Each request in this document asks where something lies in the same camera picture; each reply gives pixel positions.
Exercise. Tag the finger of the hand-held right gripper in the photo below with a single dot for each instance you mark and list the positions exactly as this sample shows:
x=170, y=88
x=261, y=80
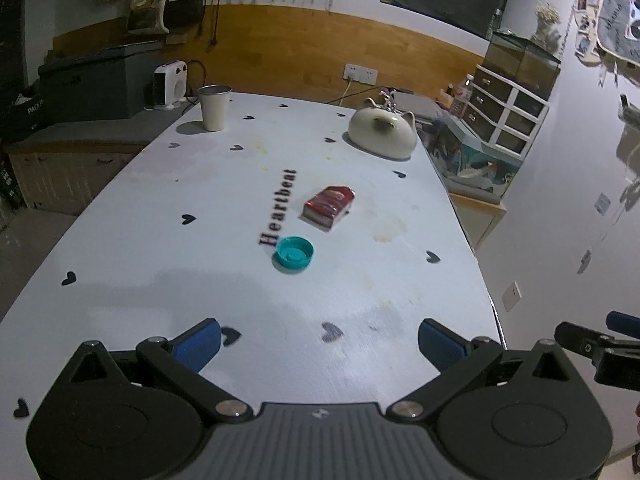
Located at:
x=625, y=321
x=575, y=336

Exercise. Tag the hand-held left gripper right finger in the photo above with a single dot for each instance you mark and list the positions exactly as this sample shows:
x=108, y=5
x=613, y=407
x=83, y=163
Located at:
x=440, y=345

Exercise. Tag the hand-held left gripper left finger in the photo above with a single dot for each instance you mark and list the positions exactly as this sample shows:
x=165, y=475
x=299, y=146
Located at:
x=197, y=345

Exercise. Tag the teal bottle cap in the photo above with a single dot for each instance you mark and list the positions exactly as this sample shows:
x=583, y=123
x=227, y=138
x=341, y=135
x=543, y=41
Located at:
x=295, y=252

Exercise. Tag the red snack packet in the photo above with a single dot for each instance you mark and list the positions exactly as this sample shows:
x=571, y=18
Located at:
x=330, y=202

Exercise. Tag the low wooden side cabinet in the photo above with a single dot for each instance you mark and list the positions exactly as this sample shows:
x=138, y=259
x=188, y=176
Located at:
x=480, y=220

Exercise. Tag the white heart-print tablecloth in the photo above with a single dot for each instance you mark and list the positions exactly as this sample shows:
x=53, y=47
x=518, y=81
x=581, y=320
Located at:
x=200, y=210

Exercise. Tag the blue printed box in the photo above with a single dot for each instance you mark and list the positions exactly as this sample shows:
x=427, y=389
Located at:
x=475, y=160

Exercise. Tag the wooden cabinet with grey top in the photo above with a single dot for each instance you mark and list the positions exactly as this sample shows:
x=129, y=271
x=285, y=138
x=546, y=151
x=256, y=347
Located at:
x=60, y=175

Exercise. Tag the white pig-shaped ceramic pot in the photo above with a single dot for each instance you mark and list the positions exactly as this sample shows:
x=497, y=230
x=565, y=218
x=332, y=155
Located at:
x=380, y=132

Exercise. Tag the white drawer cabinet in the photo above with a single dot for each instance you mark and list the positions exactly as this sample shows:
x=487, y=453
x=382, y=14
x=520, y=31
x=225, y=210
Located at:
x=510, y=110

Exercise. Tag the metal cup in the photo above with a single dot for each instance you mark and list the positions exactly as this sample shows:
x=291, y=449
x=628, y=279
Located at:
x=215, y=110

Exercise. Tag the grey flat case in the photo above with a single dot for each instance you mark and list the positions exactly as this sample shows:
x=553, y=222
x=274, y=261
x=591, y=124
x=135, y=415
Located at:
x=417, y=105

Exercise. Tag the clear water bottle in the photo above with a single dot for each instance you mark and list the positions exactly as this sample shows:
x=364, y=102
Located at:
x=462, y=95

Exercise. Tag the small white heater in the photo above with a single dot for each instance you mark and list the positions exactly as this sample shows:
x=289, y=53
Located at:
x=170, y=82

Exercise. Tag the glass tank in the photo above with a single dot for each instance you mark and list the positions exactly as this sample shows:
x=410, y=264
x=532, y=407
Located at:
x=525, y=65

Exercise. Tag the grey storage box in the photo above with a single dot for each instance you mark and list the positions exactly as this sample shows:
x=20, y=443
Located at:
x=100, y=85

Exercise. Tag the black cardboard box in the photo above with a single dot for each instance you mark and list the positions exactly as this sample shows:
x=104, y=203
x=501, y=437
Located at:
x=22, y=115

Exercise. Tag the vase with dried flowers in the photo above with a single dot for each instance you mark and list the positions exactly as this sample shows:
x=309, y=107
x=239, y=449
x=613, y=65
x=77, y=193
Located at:
x=547, y=27

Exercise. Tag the hanging black bag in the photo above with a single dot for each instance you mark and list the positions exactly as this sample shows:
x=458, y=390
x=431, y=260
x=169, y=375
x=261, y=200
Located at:
x=184, y=15

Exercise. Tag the white double wall socket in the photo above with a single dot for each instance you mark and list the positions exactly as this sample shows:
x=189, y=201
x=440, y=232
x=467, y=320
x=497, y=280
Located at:
x=360, y=74

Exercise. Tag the wall photo collage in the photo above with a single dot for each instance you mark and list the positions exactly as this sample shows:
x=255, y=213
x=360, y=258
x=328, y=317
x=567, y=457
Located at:
x=615, y=15

